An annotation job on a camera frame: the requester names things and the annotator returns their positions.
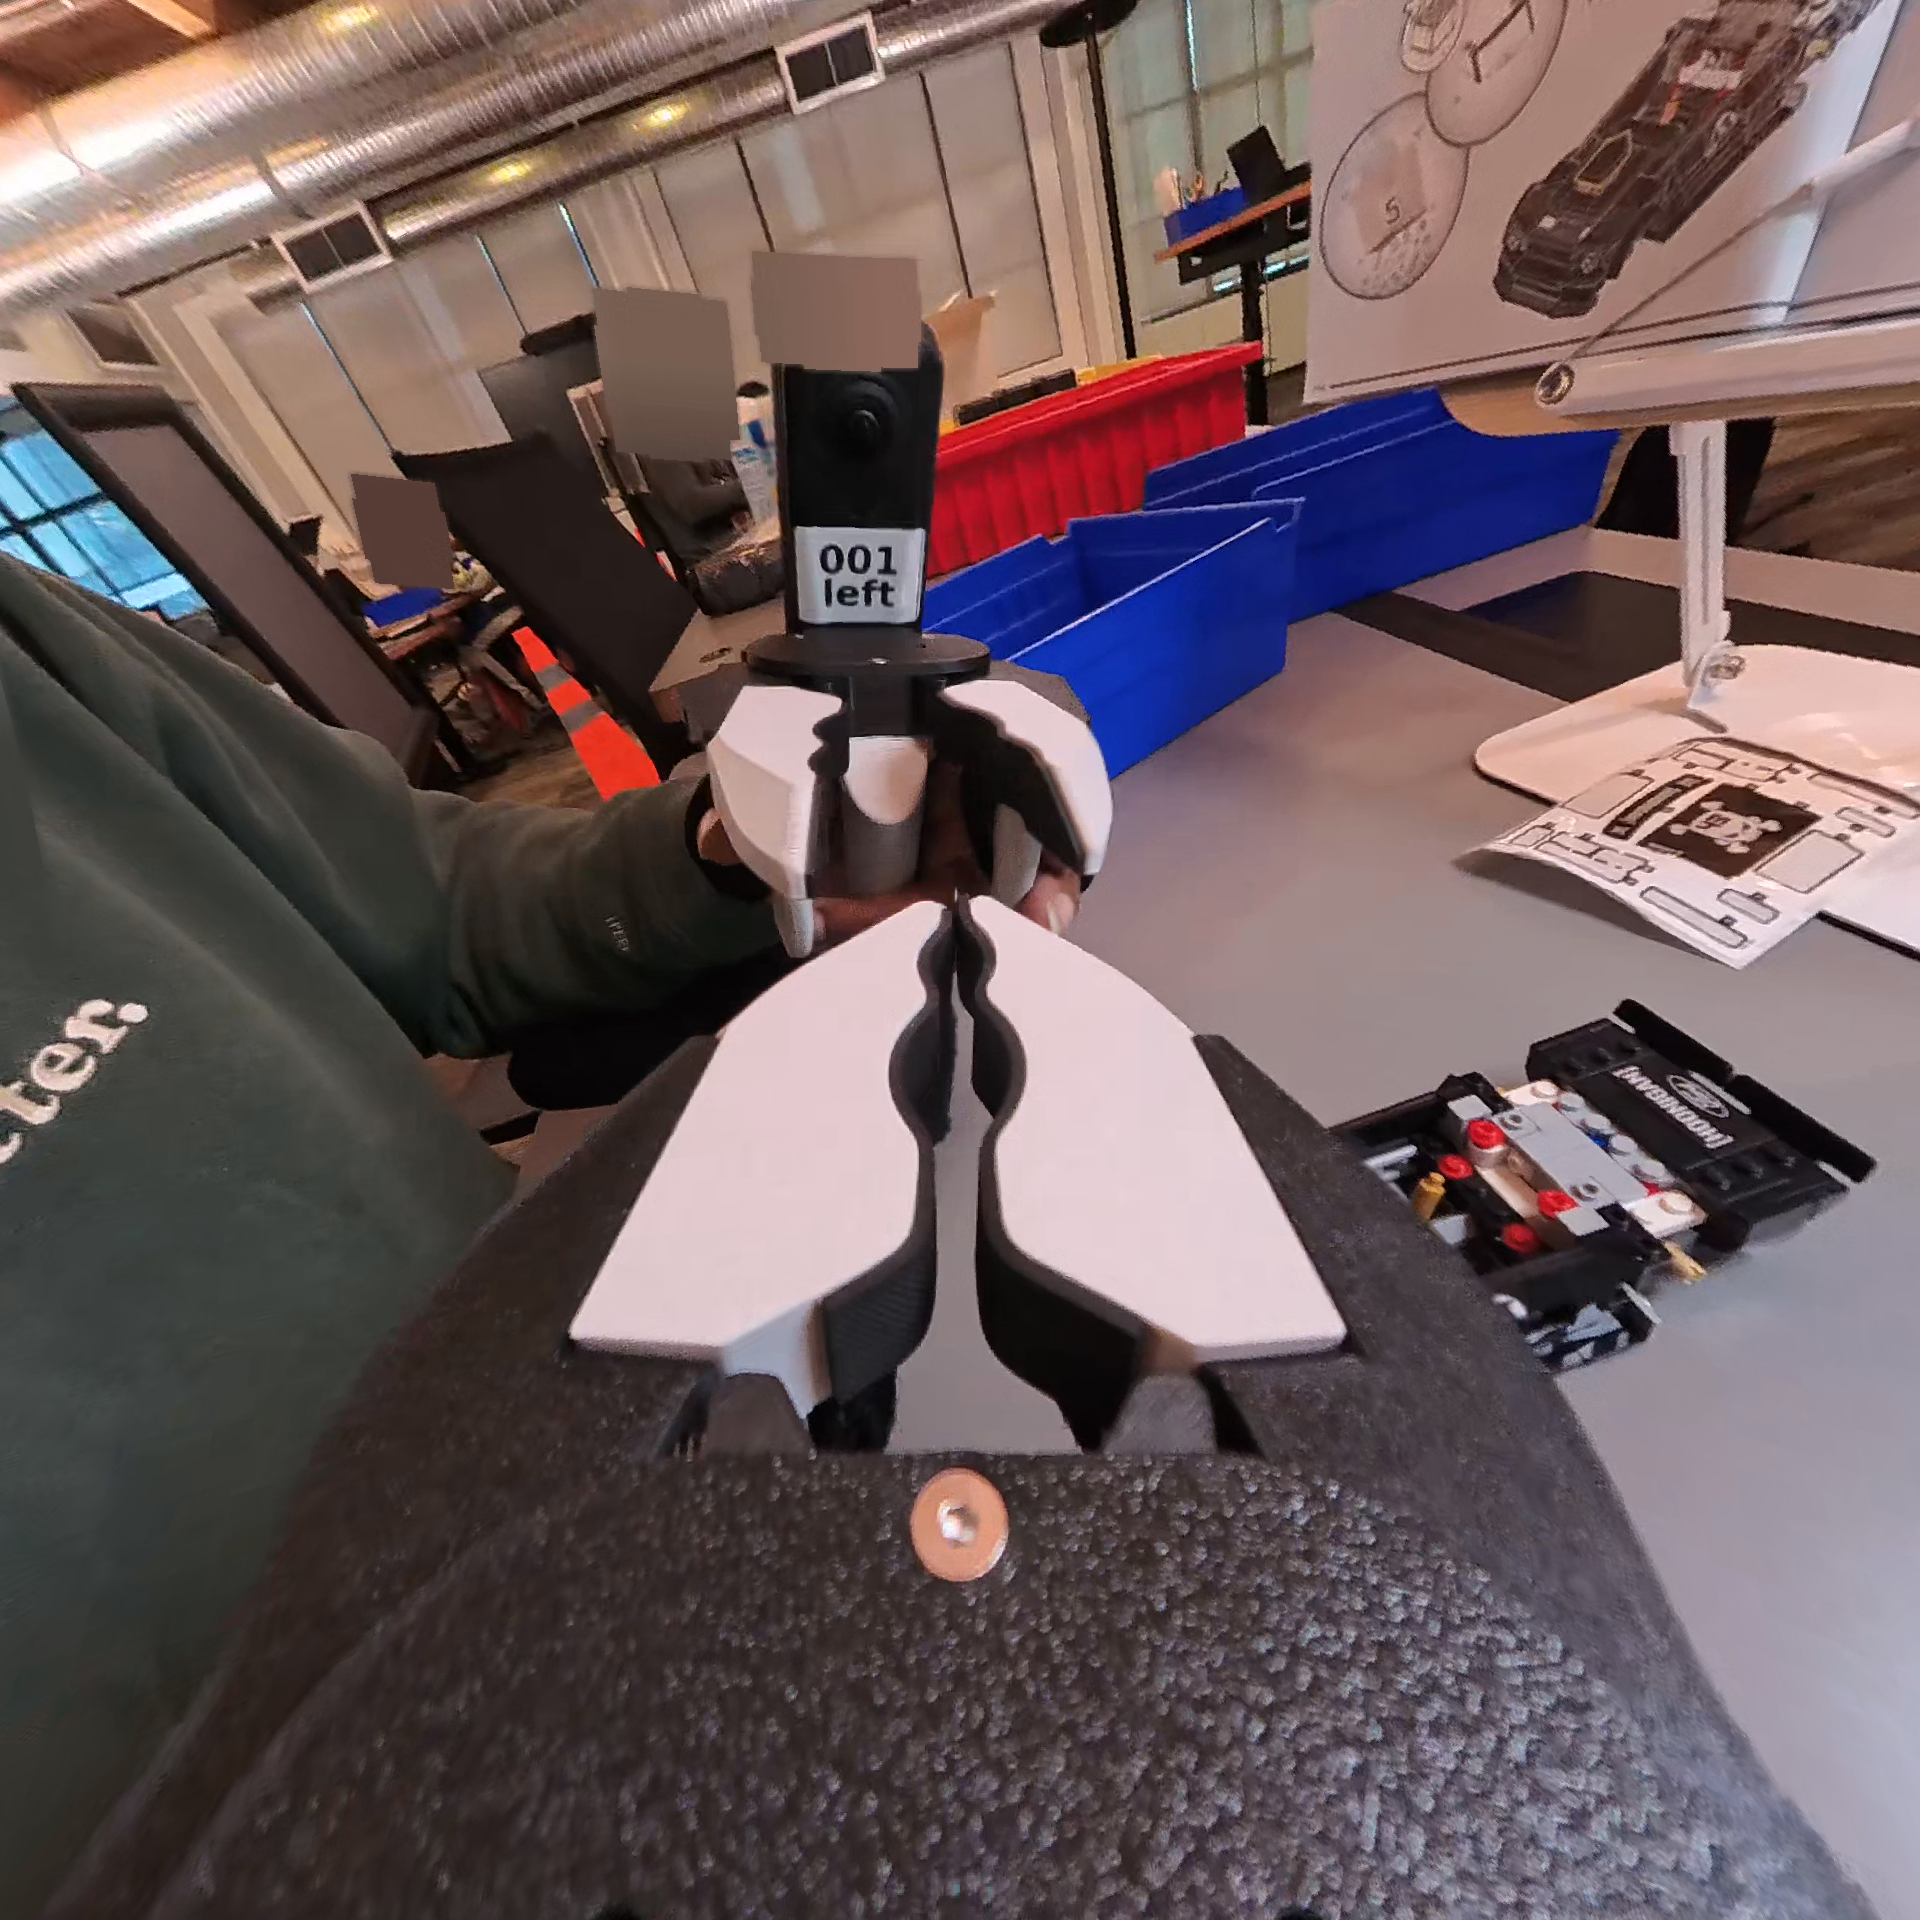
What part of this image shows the orange striped cone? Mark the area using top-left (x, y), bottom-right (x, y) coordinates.
top-left (505, 621), bottom-right (665, 802)

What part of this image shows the red plastic bin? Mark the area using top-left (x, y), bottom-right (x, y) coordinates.
top-left (926, 341), bottom-right (1269, 581)

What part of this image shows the silver ceiling duct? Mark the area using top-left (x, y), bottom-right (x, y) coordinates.
top-left (0, 0), bottom-right (1058, 318)

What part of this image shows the black lego car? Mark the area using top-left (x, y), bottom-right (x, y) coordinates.
top-left (1331, 997), bottom-right (1876, 1375)

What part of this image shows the white booklet stand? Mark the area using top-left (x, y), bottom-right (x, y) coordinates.
top-left (1440, 302), bottom-right (1920, 878)

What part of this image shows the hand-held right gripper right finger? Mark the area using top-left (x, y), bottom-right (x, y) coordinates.
top-left (960, 895), bottom-right (1353, 1382)

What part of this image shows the sticker sheet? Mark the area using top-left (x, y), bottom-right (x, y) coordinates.
top-left (1477, 734), bottom-right (1920, 971)

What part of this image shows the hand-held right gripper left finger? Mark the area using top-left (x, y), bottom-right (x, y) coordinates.
top-left (565, 895), bottom-right (969, 1401)

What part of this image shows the black flat panel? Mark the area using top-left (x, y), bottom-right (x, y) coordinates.
top-left (16, 382), bottom-right (442, 770)
top-left (392, 437), bottom-right (723, 698)

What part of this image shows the person's left forearm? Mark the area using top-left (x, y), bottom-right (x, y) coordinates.
top-left (421, 766), bottom-right (788, 1052)

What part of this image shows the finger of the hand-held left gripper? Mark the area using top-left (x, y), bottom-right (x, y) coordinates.
top-left (704, 685), bottom-right (880, 959)
top-left (955, 679), bottom-right (1116, 894)

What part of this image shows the background desk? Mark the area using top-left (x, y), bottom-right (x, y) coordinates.
top-left (1157, 127), bottom-right (1321, 387)

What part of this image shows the lego instruction booklet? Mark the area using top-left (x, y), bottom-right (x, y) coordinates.
top-left (1306, 0), bottom-right (1920, 407)

